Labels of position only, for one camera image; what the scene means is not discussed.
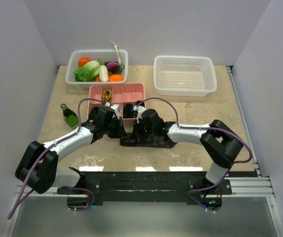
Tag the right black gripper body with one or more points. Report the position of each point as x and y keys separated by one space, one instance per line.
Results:
x=142 y=129

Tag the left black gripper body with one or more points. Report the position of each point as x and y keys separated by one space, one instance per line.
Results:
x=112 y=129

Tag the brown patterned tie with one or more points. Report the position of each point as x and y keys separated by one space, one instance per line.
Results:
x=130 y=142

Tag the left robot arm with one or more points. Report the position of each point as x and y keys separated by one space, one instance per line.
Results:
x=38 y=167

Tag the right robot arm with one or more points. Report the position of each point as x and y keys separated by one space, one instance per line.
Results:
x=220 y=142

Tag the rolled dark blue tie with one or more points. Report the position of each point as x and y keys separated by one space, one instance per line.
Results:
x=93 y=112

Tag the rolled black orange tie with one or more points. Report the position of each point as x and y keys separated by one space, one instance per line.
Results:
x=139 y=103

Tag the rolled yellow tie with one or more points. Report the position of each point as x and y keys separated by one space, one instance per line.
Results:
x=107 y=95

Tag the green glass bottle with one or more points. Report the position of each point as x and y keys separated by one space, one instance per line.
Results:
x=70 y=117

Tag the pink divided organizer tray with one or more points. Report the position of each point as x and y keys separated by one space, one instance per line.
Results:
x=125 y=93

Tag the orange front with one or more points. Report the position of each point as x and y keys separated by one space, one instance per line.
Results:
x=115 y=78

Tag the white radish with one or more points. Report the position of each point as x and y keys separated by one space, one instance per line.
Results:
x=103 y=73

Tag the green lettuce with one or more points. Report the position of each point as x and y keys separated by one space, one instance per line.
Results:
x=88 y=72

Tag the white empty basket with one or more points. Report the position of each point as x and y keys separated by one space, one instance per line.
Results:
x=184 y=75

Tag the purple onion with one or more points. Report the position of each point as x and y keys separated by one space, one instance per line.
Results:
x=113 y=67

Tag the green onion stalk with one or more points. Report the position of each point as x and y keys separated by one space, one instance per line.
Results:
x=121 y=66

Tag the orange tomato back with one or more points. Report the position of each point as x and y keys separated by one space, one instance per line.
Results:
x=82 y=61

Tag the white vegetable basket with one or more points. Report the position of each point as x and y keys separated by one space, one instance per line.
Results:
x=89 y=56

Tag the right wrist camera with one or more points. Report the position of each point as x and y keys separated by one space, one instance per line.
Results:
x=139 y=110

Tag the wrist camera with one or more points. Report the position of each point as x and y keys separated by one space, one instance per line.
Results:
x=139 y=110
x=116 y=107

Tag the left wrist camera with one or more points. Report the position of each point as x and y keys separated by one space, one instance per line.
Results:
x=116 y=107

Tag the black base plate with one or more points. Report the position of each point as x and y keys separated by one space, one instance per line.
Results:
x=181 y=186

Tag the aluminium frame rail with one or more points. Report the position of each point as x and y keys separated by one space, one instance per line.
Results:
x=240 y=187

